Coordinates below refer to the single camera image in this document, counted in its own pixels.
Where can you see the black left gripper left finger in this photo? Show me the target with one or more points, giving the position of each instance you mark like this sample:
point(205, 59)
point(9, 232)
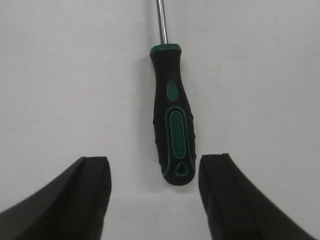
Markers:
point(70, 207)

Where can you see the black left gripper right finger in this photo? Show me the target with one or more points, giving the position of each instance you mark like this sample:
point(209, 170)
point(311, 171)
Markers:
point(236, 209)

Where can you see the black green screwdriver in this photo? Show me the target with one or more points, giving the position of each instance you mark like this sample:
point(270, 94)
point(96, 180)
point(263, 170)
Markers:
point(172, 116)

